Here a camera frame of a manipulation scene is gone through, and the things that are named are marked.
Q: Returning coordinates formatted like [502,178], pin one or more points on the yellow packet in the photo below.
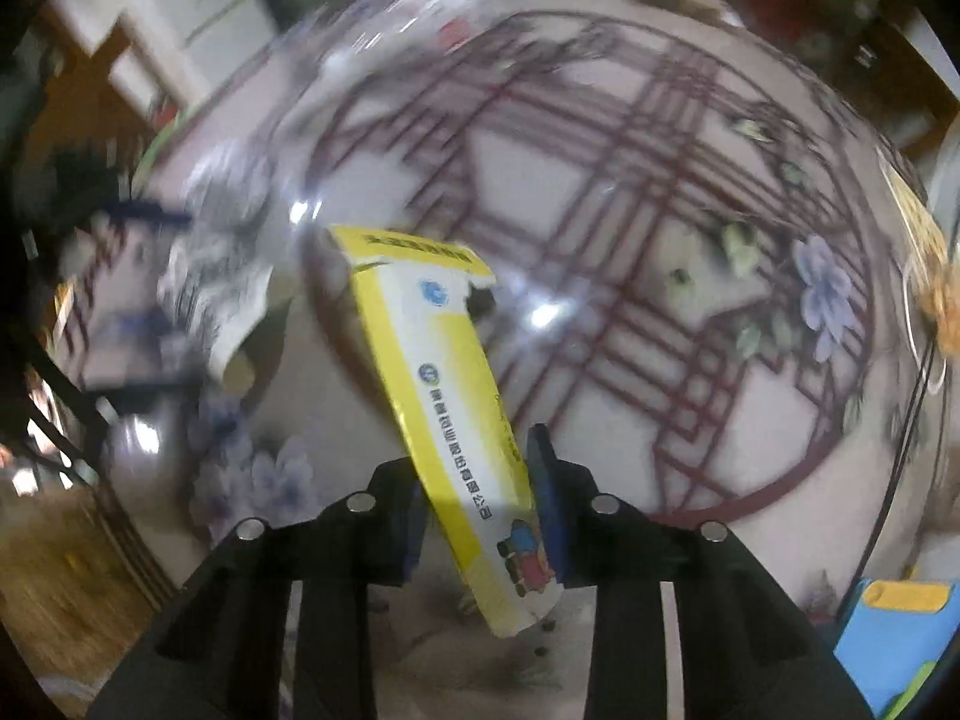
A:
[919,232]

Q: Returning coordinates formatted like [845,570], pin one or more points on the floral tablecloth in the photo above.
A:
[637,240]

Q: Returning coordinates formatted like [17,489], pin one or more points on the green plastic basin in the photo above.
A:
[156,146]

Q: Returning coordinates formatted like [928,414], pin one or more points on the yellow white cardboard box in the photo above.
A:
[442,390]

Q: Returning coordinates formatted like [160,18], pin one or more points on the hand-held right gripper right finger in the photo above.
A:
[551,510]

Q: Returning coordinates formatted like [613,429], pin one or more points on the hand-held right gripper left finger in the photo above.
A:
[412,532]

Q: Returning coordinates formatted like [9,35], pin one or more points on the blue yellow plastic item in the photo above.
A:
[892,637]

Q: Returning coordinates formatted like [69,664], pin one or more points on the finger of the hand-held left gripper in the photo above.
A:
[150,211]

